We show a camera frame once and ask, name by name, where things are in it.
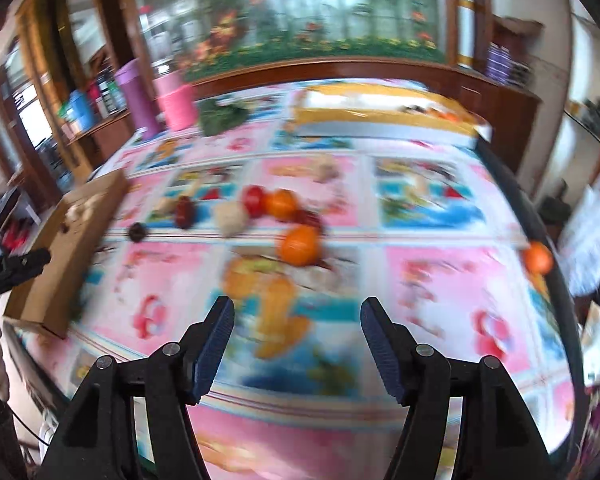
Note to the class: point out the dark brown date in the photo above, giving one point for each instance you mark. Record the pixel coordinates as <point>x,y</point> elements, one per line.
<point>137,231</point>

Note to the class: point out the brown cardboard box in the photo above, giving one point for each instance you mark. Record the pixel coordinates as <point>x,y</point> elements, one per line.
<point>65,255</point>

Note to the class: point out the yellow box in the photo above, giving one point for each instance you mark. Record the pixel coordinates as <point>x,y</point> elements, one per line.
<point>380,110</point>

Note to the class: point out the green leafy vegetable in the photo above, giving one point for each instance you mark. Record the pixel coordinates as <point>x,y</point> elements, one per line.
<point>222,114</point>

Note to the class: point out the wooden cabinet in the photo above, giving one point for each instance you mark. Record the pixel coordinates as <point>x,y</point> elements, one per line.
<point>97,145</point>

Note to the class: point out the red thermos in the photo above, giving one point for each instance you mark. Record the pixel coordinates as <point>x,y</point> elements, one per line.
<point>94,92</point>

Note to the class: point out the orange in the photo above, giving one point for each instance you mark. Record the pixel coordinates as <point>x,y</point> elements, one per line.
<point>298,245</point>
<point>280,205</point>
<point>537,257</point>

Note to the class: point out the printed pink tablecloth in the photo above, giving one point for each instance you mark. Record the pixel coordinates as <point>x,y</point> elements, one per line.
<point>405,280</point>

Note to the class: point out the large white yam chunk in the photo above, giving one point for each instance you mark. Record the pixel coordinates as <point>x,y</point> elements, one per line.
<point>232,217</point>

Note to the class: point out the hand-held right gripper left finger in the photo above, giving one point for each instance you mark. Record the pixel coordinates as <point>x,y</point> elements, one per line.
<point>211,355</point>

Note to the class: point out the red date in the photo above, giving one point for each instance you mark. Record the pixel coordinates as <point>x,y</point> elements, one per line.
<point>184,212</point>
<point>307,218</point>

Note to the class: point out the flower-painted fish tank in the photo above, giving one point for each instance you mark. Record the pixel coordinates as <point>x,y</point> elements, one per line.
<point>300,10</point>

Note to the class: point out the red cherry tomato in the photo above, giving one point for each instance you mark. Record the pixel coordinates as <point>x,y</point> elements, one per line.
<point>252,200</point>

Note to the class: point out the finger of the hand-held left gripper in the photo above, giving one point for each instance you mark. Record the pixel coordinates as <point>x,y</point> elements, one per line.
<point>25,262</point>

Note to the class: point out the purple bottle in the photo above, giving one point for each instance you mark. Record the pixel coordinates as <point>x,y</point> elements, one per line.
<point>137,100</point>

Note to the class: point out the purple box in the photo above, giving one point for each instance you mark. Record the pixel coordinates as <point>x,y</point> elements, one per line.
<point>497,63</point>

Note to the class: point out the blue thermos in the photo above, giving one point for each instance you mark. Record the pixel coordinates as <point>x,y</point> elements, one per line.
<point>80,112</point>

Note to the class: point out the white plastic bag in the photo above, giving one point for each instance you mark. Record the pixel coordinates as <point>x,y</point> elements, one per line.
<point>590,230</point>

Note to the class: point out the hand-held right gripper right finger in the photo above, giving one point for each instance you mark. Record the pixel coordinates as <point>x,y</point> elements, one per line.
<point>381,355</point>

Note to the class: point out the pink knit-sleeved bottle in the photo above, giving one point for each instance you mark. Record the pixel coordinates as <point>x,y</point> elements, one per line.
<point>175,102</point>

